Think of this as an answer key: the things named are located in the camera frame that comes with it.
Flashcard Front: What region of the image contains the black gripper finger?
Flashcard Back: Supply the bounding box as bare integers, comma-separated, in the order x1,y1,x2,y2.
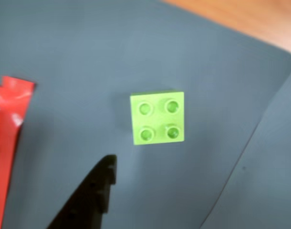
46,154,118,229

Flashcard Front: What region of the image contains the green lego block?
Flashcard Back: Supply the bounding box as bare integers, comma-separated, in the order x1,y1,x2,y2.
129,89,186,146

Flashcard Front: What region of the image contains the gray table mat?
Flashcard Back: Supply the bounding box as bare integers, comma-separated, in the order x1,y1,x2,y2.
0,0,291,229
199,69,291,229

